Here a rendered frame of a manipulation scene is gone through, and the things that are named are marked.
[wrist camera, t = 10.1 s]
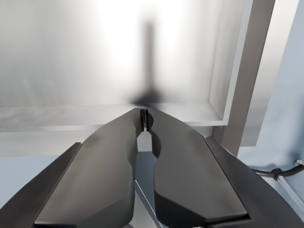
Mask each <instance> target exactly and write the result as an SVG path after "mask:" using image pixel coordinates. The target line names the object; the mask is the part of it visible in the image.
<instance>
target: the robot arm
mask: <svg viewBox="0 0 304 228"><path fill-rule="evenodd" d="M145 119H146V127H147V132H149V133H150V134H151V135H152V153H153V155H154V156H155V157H156V158H157V161H156V162H155V163H154V165H153V186H154V202H155V213H156V218H157V219H158V221H159V222H160V223H162V224H164V225H165V226H167V227H169V228H304V222H303V220H302V219H301V218H300V217H299V215H298V214H297V213H296V212H295V211H294V210H293V209H292V207H291V206H290V205H289V204H288V203H287V202H286V201H285V199H284V198H283V197H282V196H281V195H280V194H279V193H278V192H277V191H276V190H275V189H274V188H273V187H272V186H271V185H270V184H268V183H267V182H266V181H265V180H264V179H263V178H262V177H260V176H259V175H258V174H257V173H256V172H255V171H253V170H252V169H251V168H249V167H248V166H247V165H246V164H244V163H243V162H242V161H241V160H239V159H238V158H237V157H235V156H234V155H233V154H232V153H231V152H229V151H228V150H227V149H226V148H224V147H223V146H222V145H220V144H219V143H218V142H217V141H215V140H214V139H213V138H212V137H210V136H209V137H204V136H202V135H201V134H200V133H199V132H197V131H196V130H195V129H193V128H192V127H191V126H189V125H188V124H186V123H184V122H183V121H181V120H179V119H177V118H175V117H173V116H171V115H169V114H166V113H164V112H162V111H160V110H158V109H156V108H154V107H150V108H148V109H141V108H134V109H132V110H130V111H128V112H126V113H124V114H123V115H121V116H119V117H117V118H115V119H114V120H112V121H110V122H108V123H107V124H105V125H103V126H102V127H100V128H99V129H97V130H96V131H95V132H93V133H92V134H91V135H90V136H89V137H88V138H87V139H86V140H85V141H84V142H75V143H74V144H73V145H72V146H71V147H69V148H68V149H67V150H66V151H65V152H64V153H63V154H61V155H60V156H59V157H58V158H57V159H55V160H54V161H53V162H52V163H51V164H49V165H48V166H47V167H46V168H45V169H43V170H42V171H41V172H40V173H39V174H37V175H36V176H35V177H34V178H33V179H32V180H31V181H29V182H28V183H27V184H26V185H25V186H24V187H22V188H21V189H20V190H19V191H18V192H17V193H16V194H15V195H14V196H13V197H12V198H11V199H10V200H8V202H7V203H6V204H5V205H4V206H3V207H2V208H1V209H0V228H133V227H132V226H131V225H129V223H130V222H131V220H132V218H133V212H134V202H135V188H134V181H133V170H132V166H131V162H132V160H133V159H134V158H135V157H136V156H137V154H138V144H137V138H138V136H139V135H140V134H141V132H144V124H145Z"/></svg>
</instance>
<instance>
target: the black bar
mask: <svg viewBox="0 0 304 228"><path fill-rule="evenodd" d="M275 2H276V0H253V3H252V9H251V13H250V18H249V22H248V27H247V33H246V37H245V42H244V47H243V52H242V57H241V62H240V67H239V71H238V76H237V82H236V86H235V91H234V95H233V101H232V106H231V110H230V115H229V120H228V125H218V126H214V133H213V139H214V140H215V141H217V142H218V143H219V144H220V145H222V146H223V147H224V148H226V149H227V150H228V151H229V152H231V153H232V154H233V155H234V156H235V157H237V156H238V151H239V148H240V144H241V139H242V135H243V131H244V127H245V123H246V119H247V115H248V111H249V107H250V103H251V99H252V94H253V91H254V87H255V83H256V79H257V74H258V70H259V66H260V63H261V58H262V54H263V50H264V46H265V42H266V37H267V34H268V30H269V26H270V22H271V17H272V13H273V9H274V6H275Z"/></svg>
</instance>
